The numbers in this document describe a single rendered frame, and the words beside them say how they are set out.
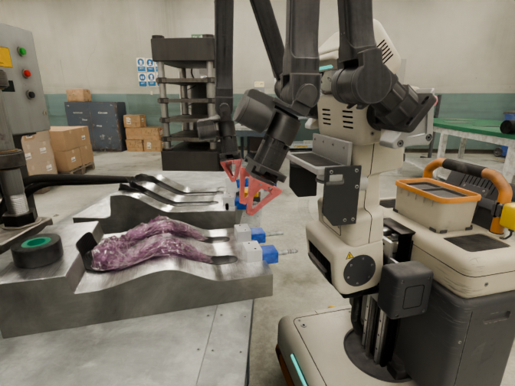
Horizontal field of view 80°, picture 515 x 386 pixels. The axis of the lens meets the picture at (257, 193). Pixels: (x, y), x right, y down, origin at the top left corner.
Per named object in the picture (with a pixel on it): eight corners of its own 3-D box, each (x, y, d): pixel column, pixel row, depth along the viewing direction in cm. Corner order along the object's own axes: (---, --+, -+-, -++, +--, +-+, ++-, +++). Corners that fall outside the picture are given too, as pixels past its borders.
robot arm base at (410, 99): (438, 97, 61) (398, 97, 72) (414, 70, 58) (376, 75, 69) (411, 133, 62) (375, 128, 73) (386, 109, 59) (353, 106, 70)
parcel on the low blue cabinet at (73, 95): (93, 101, 720) (91, 88, 711) (83, 102, 688) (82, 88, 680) (76, 101, 724) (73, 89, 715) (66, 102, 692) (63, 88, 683)
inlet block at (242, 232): (280, 237, 88) (280, 220, 86) (285, 245, 83) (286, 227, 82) (234, 243, 85) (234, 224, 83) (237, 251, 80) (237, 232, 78)
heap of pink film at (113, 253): (206, 233, 83) (205, 206, 81) (214, 267, 66) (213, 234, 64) (101, 244, 77) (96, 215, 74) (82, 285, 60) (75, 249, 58)
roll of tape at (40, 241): (70, 246, 64) (67, 231, 63) (53, 266, 57) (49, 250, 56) (27, 250, 63) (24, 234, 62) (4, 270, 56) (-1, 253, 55)
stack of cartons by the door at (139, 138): (166, 149, 748) (163, 114, 723) (161, 152, 717) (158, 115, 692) (132, 149, 755) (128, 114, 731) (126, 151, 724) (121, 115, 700)
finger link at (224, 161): (222, 184, 103) (218, 155, 102) (226, 181, 110) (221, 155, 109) (242, 181, 102) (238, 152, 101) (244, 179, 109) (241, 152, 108)
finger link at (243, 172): (231, 205, 62) (251, 162, 60) (226, 195, 68) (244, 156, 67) (261, 216, 64) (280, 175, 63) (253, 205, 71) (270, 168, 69)
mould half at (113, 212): (243, 209, 118) (243, 175, 114) (235, 238, 94) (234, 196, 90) (116, 207, 121) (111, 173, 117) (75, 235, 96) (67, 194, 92)
